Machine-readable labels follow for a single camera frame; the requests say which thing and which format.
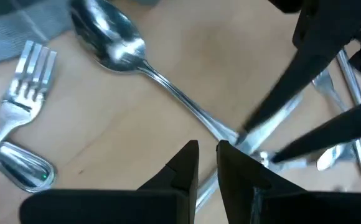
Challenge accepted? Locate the silver spoon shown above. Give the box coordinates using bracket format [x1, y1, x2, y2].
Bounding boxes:
[69, 0, 240, 146]

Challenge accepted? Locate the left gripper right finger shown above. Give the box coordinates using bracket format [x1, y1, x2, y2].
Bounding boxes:
[216, 139, 361, 224]

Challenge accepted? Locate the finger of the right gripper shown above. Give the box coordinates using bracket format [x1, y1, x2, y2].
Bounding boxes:
[238, 0, 361, 144]
[270, 96, 361, 164]

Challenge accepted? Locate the grey checked cloth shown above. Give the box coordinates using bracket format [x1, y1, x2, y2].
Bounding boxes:
[0, 0, 74, 68]

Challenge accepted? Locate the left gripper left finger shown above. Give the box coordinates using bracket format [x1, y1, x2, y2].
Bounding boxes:
[19, 139, 199, 224]

